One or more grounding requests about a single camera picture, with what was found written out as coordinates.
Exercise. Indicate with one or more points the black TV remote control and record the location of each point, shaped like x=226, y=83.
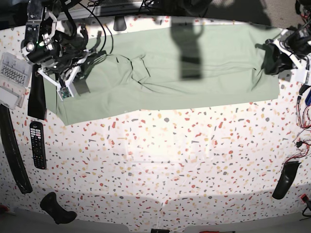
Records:
x=37, y=143

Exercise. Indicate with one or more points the black curved handle piece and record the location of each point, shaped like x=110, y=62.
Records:
x=50, y=205

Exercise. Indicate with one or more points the long black curved strip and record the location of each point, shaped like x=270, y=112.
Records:
x=12, y=152

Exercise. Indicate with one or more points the light green T-shirt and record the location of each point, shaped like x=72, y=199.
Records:
x=180, y=67

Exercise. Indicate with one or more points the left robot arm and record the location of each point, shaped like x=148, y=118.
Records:
x=303, y=8

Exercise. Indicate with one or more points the blue tool right edge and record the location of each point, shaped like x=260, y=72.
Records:
x=308, y=99

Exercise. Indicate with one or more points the black curved shell right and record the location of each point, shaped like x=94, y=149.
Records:
x=286, y=179

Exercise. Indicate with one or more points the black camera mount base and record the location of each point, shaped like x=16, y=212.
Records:
x=119, y=24

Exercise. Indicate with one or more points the red clamp tool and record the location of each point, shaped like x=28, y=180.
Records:
x=306, y=200

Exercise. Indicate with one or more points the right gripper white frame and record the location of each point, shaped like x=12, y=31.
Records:
x=63, y=80

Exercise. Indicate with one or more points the clear plastic screw box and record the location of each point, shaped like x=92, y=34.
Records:
x=14, y=78

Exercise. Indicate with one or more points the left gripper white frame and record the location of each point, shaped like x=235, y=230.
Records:
x=291, y=51

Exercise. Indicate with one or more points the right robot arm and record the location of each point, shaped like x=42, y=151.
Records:
x=54, y=45

